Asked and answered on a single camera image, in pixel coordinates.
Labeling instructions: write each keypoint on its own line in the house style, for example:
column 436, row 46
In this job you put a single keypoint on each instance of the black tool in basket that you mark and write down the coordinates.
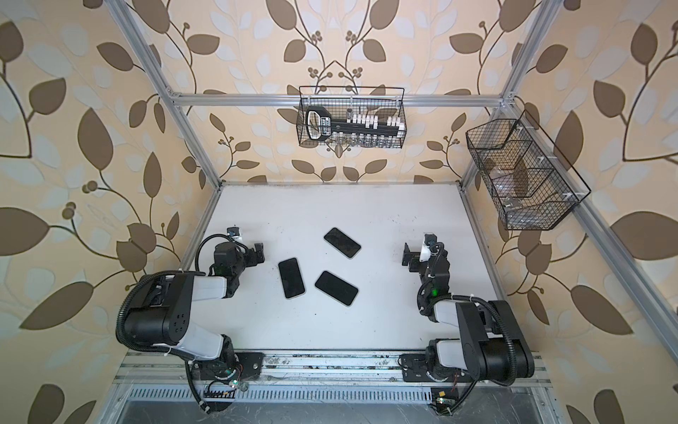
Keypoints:
column 352, row 125

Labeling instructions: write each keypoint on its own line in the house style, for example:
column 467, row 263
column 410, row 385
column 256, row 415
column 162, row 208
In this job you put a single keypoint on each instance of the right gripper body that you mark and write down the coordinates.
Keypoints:
column 416, row 257

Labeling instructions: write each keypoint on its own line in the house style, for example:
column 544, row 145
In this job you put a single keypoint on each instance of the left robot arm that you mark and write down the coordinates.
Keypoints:
column 156, row 316

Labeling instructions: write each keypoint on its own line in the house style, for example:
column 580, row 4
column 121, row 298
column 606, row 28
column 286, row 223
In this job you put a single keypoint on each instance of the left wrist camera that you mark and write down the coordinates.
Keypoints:
column 234, row 233

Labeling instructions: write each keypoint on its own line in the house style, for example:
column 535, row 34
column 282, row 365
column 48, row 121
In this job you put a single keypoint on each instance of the black phone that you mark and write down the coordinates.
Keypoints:
column 292, row 280
column 336, row 288
column 342, row 243

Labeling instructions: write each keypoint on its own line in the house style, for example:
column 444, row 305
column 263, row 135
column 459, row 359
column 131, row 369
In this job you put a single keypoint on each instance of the wall wire basket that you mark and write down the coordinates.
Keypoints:
column 337, row 98
column 531, row 182

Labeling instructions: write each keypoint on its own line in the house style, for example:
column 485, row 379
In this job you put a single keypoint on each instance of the right wall wire basket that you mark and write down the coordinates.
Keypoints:
column 531, row 182

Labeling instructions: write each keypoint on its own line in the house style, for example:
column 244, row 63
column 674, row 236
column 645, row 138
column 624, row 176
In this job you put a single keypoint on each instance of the back wall wire basket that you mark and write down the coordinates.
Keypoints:
column 337, row 98

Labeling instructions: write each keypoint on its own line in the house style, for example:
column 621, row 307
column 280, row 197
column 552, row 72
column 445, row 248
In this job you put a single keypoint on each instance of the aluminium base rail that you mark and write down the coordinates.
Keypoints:
column 280, row 367

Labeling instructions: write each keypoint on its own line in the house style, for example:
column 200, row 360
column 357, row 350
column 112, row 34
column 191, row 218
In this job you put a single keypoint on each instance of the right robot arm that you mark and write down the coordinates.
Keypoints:
column 490, row 345

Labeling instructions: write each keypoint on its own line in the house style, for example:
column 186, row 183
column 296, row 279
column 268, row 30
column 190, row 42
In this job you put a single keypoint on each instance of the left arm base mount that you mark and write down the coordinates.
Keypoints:
column 214, row 384

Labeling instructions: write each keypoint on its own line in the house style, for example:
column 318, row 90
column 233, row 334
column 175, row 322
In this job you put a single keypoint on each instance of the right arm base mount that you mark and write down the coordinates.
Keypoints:
column 454, row 385

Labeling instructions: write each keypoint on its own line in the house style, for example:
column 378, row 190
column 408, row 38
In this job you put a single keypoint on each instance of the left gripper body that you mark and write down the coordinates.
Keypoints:
column 252, row 254

